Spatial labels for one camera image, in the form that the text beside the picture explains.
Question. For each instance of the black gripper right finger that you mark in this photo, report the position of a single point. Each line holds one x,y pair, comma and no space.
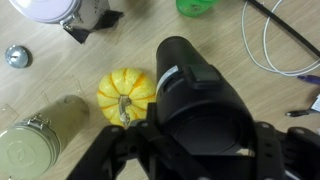
286,156

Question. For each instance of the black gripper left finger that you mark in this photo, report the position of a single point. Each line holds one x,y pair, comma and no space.
113,153

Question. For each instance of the black thermos bottle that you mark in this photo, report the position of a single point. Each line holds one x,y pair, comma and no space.
186,83

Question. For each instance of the black pen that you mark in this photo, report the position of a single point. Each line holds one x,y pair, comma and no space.
298,113

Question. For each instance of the small yellow orange pumpkin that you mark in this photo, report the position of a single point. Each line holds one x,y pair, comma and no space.
133,86

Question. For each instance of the purple pen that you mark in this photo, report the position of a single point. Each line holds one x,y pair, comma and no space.
311,79

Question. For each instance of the olive green tin canister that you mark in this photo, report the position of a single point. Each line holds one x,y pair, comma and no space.
30,150

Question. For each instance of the black paper tag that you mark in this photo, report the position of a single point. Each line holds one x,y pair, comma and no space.
81,35

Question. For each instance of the small round metal disc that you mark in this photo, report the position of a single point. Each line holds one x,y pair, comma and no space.
16,56

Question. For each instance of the white tin canister with latch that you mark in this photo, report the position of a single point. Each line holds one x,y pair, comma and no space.
46,8

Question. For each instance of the green bottle with white cap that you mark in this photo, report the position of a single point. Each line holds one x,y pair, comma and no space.
195,7

